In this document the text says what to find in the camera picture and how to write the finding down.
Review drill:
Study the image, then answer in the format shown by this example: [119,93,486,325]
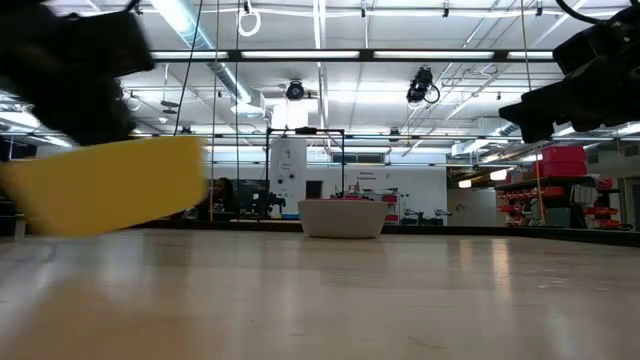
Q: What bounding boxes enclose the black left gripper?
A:
[0,0,155,147]

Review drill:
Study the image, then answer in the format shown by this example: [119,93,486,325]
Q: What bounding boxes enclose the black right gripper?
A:
[498,4,640,145]

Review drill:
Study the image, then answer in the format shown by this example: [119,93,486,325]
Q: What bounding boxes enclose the yellow bowl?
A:
[0,135,209,238]

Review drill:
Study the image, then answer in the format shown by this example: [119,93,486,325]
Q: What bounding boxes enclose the storage shelf with parts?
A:
[494,174,624,230]

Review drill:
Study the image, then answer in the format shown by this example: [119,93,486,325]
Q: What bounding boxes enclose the red storage bins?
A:
[533,145,588,178]

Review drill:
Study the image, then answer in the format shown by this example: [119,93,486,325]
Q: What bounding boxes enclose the person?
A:
[196,177,240,222]

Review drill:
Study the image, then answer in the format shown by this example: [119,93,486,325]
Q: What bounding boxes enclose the white column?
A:
[269,137,309,217]

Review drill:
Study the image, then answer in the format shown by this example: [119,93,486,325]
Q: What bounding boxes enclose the grey bowl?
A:
[298,198,389,240]

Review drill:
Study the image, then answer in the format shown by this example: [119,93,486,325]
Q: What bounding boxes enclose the yellow hanging cable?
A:
[518,0,547,227]

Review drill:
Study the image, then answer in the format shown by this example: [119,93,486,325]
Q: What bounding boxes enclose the black aluminium table frame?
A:
[134,218,640,248]

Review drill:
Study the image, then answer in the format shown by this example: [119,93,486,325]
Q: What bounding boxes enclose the black ceiling camera with cable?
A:
[405,66,442,107]

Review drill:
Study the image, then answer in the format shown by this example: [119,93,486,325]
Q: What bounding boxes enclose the silver ventilation duct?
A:
[148,0,254,105]

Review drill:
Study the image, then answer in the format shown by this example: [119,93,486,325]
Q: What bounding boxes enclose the white hanging cable loop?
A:
[236,5,263,38]

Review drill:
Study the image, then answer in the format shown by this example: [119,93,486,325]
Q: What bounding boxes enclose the overhead light bar frame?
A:
[149,48,557,64]

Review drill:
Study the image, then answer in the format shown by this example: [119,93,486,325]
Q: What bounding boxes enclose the round black ceiling camera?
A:
[285,79,307,102]

